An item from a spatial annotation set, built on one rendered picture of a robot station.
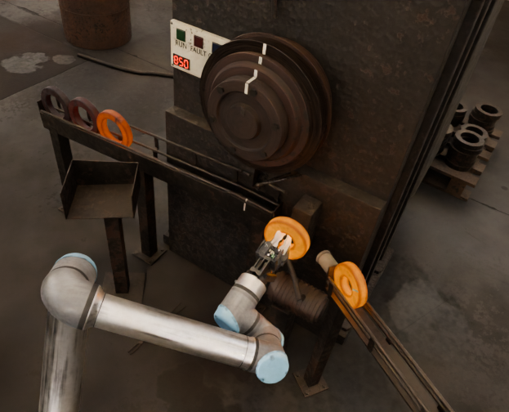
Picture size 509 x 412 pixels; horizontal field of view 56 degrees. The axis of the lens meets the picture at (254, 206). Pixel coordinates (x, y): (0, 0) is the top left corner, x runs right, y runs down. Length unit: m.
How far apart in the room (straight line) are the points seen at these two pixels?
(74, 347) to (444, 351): 1.73
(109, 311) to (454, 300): 1.96
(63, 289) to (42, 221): 1.63
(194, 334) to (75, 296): 0.31
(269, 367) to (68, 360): 0.55
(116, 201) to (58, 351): 0.76
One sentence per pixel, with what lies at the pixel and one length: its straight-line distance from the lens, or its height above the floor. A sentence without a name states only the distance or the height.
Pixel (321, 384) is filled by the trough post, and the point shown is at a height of 0.01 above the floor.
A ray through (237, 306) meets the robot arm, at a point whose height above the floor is 0.82.
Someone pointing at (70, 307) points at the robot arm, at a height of 0.97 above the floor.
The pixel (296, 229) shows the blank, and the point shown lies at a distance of 1.51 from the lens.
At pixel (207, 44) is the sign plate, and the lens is 1.80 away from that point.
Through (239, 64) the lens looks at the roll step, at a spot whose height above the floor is 1.27.
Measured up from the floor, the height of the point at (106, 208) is 0.60.
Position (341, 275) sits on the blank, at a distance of 1.66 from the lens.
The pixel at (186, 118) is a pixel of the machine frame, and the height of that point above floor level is 0.87.
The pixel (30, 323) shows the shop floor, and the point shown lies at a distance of 2.44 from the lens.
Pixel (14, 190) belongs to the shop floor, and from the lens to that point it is 3.09.
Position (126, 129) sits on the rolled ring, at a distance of 2.14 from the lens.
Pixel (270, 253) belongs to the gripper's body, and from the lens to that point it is 1.46.
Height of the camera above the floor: 1.96
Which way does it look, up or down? 43 degrees down
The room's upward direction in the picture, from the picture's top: 8 degrees clockwise
